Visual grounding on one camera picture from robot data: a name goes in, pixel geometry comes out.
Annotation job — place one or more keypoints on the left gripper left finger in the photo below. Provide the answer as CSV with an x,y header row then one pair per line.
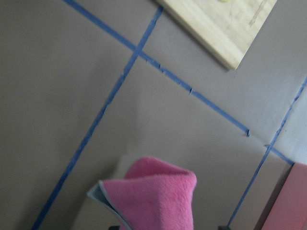
x,y
114,228

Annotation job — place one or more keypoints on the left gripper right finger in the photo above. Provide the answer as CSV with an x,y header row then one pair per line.
x,y
223,228

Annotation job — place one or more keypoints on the pink grey cleaning cloth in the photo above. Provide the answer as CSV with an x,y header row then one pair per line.
x,y
154,195

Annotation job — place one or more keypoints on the pink plastic bin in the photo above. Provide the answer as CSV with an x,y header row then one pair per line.
x,y
289,211

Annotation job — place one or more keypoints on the bamboo cutting board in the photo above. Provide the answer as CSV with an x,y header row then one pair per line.
x,y
226,28

